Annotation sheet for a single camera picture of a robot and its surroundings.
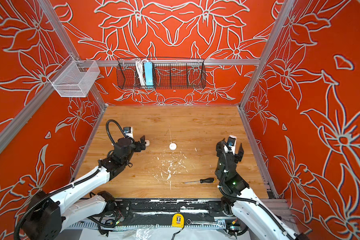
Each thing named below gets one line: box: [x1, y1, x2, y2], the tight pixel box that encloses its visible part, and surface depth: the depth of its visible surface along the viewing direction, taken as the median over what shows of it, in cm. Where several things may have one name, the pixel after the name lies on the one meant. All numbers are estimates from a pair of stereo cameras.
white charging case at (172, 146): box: [169, 142, 177, 151], surface depth 97 cm
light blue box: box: [144, 62, 154, 86], surface depth 91 cm
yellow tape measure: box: [171, 213, 185, 228], surface depth 70 cm
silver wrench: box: [186, 219, 222, 226], surface depth 71 cm
